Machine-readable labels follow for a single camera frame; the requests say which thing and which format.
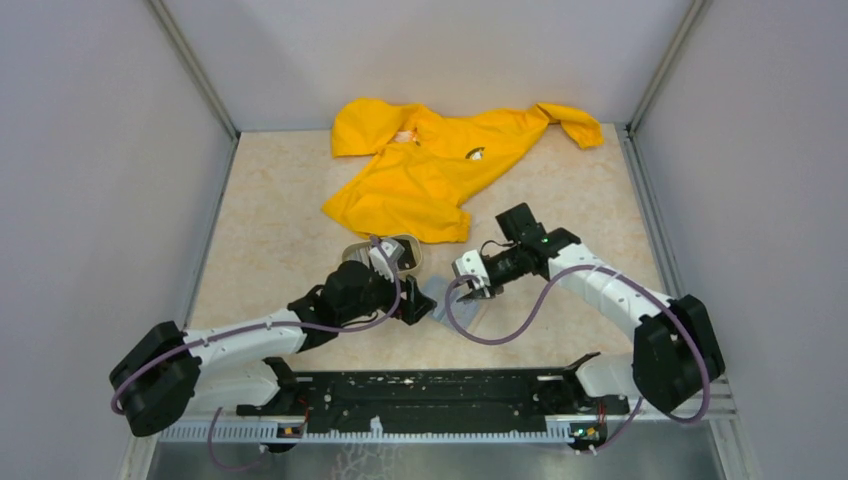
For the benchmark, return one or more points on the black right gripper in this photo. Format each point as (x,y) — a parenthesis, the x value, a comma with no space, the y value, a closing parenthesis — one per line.
(489,291)

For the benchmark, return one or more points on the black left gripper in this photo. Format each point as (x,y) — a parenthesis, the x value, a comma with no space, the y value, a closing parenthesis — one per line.
(416,303)

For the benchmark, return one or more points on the beige card holder wallet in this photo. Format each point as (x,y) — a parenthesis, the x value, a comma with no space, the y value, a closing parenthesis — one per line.
(466,313)

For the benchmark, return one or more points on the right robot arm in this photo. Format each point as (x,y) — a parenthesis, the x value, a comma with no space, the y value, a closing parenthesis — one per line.
(675,353)

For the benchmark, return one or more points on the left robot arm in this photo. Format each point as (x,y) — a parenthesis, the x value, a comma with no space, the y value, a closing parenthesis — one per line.
(170,372)

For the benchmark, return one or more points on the yellow jacket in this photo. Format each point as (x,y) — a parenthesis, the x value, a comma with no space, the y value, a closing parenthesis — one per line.
(424,166)

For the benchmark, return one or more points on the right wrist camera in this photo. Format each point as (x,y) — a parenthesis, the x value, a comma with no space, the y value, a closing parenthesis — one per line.
(470,268)

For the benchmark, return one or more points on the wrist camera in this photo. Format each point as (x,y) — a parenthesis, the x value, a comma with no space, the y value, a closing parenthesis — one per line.
(470,268)
(384,255)

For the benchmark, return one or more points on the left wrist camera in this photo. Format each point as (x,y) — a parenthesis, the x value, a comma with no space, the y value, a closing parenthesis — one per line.
(384,255)

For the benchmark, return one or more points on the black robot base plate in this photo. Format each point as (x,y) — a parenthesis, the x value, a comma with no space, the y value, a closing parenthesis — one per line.
(464,404)

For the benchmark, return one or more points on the aluminium frame rail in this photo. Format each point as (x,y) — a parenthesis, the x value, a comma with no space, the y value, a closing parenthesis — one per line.
(226,425)

